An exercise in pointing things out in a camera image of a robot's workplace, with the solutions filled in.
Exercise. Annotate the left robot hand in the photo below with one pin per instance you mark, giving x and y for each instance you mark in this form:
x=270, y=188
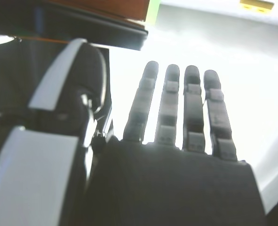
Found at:
x=167, y=183

